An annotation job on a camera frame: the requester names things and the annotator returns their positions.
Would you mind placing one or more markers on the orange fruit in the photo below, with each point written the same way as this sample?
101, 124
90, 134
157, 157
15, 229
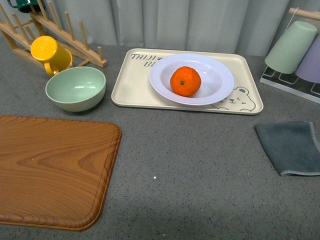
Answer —
185, 81

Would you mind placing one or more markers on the white round plate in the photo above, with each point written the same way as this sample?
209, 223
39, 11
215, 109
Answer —
217, 81

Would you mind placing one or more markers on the beige bear tray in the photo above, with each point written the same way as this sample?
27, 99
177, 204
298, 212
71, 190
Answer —
133, 87

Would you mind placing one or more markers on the green bowl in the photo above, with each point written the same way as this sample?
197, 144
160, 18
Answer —
77, 89

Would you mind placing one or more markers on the wooden cutting board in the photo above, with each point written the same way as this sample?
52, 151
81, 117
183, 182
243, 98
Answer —
55, 173

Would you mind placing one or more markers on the yellow mug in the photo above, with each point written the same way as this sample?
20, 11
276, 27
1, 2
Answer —
54, 57

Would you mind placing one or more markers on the grey curtain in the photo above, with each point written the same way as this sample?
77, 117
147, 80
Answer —
243, 27

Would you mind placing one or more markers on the grey folded cloth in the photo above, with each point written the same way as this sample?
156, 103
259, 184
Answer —
292, 147

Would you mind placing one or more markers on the white cup holder rack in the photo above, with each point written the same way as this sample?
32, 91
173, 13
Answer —
291, 82

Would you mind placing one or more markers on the green plastic cup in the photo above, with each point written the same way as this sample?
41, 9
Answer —
291, 47

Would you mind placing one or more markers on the wooden mug rack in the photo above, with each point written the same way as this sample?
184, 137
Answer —
20, 37

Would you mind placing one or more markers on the purple plastic cup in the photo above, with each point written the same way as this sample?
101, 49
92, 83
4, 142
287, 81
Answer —
309, 67

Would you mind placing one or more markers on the dark green mug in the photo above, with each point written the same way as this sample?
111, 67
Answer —
25, 6

